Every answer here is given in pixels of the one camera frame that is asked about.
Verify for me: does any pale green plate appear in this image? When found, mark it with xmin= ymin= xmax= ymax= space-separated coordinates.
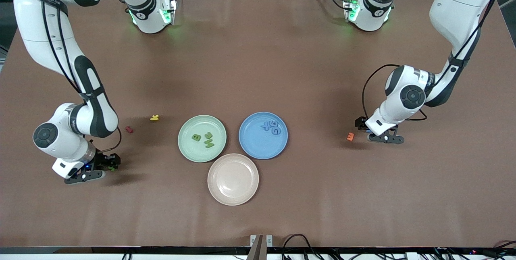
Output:
xmin=178 ymin=115 xmax=227 ymax=163

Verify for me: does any black table edge strip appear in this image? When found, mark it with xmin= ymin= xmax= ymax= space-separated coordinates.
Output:
xmin=0 ymin=246 xmax=516 ymax=255

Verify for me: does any blue plate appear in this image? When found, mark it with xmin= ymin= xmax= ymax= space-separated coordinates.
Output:
xmin=239 ymin=112 xmax=289 ymax=160

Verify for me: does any pale beige plate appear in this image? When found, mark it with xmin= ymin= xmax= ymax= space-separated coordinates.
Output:
xmin=207 ymin=154 xmax=260 ymax=206

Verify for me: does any black looped cable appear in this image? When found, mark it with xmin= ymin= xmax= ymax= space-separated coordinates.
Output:
xmin=281 ymin=234 xmax=323 ymax=260

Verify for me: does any black cable bundle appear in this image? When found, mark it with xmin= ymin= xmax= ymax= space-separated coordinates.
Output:
xmin=431 ymin=247 xmax=516 ymax=260

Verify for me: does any grey metal bracket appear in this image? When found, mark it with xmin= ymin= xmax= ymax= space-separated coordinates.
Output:
xmin=250 ymin=234 xmax=274 ymax=260

